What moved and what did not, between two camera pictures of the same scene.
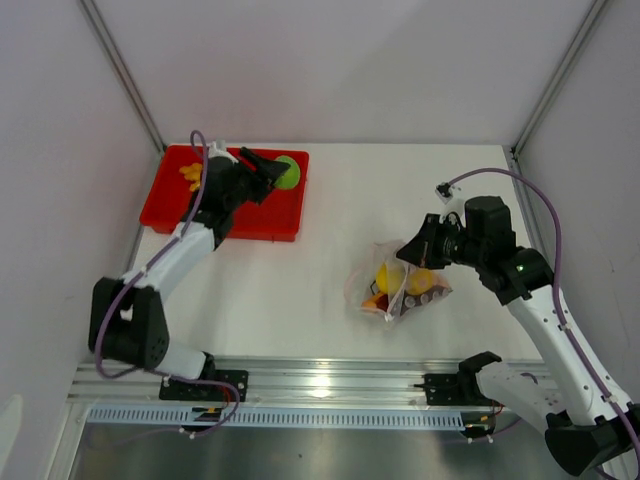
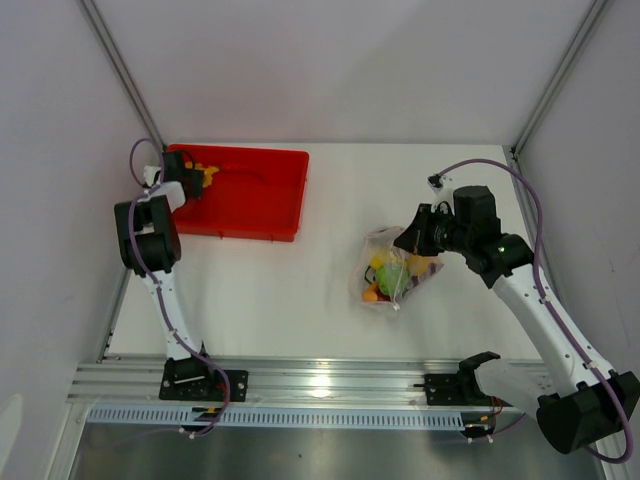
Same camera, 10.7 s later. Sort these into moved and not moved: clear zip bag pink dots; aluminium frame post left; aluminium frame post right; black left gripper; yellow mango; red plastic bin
Moved: black left gripper; yellow mango; clear zip bag pink dots
Not moved: aluminium frame post right; aluminium frame post left; red plastic bin
